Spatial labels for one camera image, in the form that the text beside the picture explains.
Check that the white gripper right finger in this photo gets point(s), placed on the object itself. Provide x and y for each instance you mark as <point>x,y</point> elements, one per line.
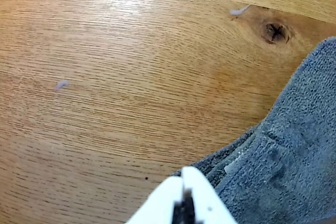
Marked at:
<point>207,203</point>

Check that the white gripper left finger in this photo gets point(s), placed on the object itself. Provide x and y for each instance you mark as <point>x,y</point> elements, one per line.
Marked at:
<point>160,203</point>

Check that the grey microfibre cloth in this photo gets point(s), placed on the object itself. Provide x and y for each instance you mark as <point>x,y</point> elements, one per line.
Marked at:
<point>288,142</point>

